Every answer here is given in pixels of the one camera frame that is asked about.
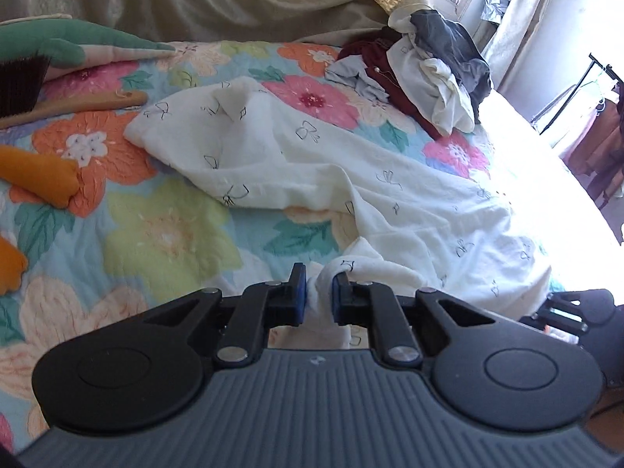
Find light grey garment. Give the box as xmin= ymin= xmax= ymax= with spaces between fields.
xmin=324 ymin=55 xmax=392 ymax=104

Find dark grey garment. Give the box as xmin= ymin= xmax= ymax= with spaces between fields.
xmin=408 ymin=9 xmax=493 ymax=104

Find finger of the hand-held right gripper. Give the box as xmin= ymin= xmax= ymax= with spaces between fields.
xmin=519 ymin=289 xmax=617 ymax=348

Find green and beige plush toy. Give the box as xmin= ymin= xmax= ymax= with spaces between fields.
xmin=0 ymin=13 xmax=177 ymax=82

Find wooden-handled dark bristle brush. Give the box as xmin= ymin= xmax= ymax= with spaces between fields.
xmin=0 ymin=54 xmax=148 ymax=130

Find hanging brown clothes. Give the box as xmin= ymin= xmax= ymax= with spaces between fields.
xmin=560 ymin=83 xmax=624 ymax=202

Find white sheer curtain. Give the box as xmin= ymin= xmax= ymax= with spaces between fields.
xmin=480 ymin=0 xmax=554 ymax=94

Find dark red garment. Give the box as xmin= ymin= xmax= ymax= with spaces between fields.
xmin=337 ymin=26 xmax=440 ymax=140

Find orange plush toy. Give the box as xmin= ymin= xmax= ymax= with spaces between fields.
xmin=0 ymin=234 xmax=29 ymax=296
xmin=0 ymin=145 xmax=80 ymax=211

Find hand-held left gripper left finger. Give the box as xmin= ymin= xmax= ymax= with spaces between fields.
xmin=145 ymin=262 xmax=308 ymax=369

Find black clothes rack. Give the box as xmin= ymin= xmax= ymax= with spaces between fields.
xmin=530 ymin=52 xmax=624 ymax=133

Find plain white garment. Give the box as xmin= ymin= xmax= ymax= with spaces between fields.
xmin=387 ymin=7 xmax=477 ymax=137

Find white bow-print garment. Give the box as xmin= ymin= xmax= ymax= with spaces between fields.
xmin=124 ymin=75 xmax=555 ymax=348

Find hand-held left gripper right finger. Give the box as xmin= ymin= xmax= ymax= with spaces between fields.
xmin=331 ymin=271 xmax=497 ymax=367

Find floral bed quilt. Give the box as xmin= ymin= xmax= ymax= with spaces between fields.
xmin=0 ymin=40 xmax=624 ymax=452

